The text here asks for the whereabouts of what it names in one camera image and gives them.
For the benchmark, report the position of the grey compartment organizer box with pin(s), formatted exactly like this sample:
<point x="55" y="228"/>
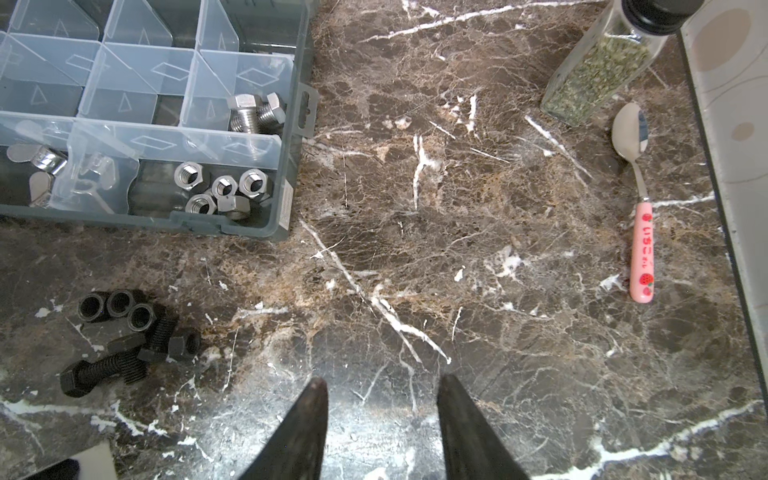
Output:
<point x="146" y="83"/>

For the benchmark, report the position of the small spice jar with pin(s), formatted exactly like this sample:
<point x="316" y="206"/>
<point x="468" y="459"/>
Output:
<point x="623" y="42"/>

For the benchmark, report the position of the pink handled spoon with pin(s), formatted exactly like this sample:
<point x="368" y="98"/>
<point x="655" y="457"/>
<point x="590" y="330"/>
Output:
<point x="630" y="136"/>

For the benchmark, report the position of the silver hex nuts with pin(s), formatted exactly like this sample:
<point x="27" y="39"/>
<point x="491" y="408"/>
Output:
<point x="236" y="198"/>

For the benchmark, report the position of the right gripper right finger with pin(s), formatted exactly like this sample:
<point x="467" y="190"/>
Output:
<point x="471" y="448"/>

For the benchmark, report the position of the silver hex bolt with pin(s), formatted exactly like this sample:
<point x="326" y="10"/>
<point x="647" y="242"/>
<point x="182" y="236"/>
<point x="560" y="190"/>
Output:
<point x="244" y="113"/>
<point x="272" y="114"/>

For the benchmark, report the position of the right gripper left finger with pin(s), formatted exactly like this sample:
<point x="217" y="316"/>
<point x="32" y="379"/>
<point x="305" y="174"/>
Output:
<point x="296" y="448"/>

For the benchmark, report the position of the silver wing nuts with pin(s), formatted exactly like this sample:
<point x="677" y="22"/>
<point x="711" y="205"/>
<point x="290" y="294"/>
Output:
<point x="99" y="174"/>

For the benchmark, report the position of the black hex bolts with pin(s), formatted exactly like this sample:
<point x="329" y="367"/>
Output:
<point x="132" y="357"/>

